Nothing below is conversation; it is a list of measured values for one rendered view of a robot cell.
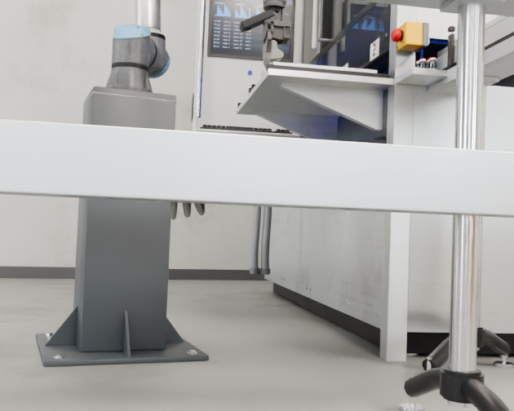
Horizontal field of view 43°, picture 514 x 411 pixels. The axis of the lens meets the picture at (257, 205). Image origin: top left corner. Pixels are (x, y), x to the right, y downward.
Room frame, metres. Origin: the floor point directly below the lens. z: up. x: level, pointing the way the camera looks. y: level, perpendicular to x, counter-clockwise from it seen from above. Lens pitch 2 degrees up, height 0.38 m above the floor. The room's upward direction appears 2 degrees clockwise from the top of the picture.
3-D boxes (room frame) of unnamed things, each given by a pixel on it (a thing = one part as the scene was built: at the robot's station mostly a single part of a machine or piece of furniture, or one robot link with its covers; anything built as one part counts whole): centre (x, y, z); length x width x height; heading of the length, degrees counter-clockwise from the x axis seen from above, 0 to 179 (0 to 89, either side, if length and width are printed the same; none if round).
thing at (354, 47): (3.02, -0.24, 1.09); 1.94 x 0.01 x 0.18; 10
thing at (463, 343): (1.22, -0.40, 0.46); 0.09 x 0.09 x 0.77; 10
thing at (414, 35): (1.95, -0.45, 1.00); 0.08 x 0.07 x 0.07; 100
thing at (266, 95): (2.33, -0.20, 0.87); 0.70 x 0.48 x 0.02; 10
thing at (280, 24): (2.06, -0.04, 1.05); 0.09 x 0.08 x 0.12; 100
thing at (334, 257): (3.10, -0.73, 0.44); 2.06 x 1.00 x 0.88; 10
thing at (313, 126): (2.57, -0.14, 0.80); 0.34 x 0.03 x 0.13; 100
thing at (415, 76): (1.94, -0.50, 0.87); 0.14 x 0.13 x 0.02; 100
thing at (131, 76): (2.03, 0.42, 0.84); 0.15 x 0.15 x 0.10
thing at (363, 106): (2.08, -0.23, 0.80); 0.34 x 0.03 x 0.13; 100
